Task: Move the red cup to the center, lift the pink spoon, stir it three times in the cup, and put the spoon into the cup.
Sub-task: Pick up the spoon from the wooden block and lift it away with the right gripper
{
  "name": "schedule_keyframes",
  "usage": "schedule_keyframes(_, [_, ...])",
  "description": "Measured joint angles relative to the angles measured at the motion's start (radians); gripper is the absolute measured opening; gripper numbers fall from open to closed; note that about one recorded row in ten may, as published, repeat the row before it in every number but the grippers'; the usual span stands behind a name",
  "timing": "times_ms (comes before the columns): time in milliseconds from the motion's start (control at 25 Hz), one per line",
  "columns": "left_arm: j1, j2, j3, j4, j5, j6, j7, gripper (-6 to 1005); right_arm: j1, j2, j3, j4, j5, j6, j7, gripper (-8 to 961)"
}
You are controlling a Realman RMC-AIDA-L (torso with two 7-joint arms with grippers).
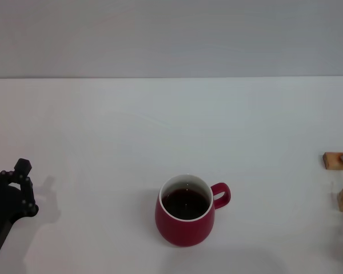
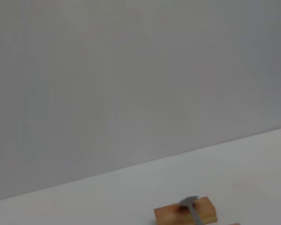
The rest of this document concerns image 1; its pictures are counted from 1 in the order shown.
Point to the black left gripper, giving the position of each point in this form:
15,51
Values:
1,214

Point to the red ceramic mug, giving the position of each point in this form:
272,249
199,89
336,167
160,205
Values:
183,231

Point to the dark brown coffee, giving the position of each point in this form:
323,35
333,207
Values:
185,204

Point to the wooden block with orange stain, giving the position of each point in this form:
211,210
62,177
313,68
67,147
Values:
331,161

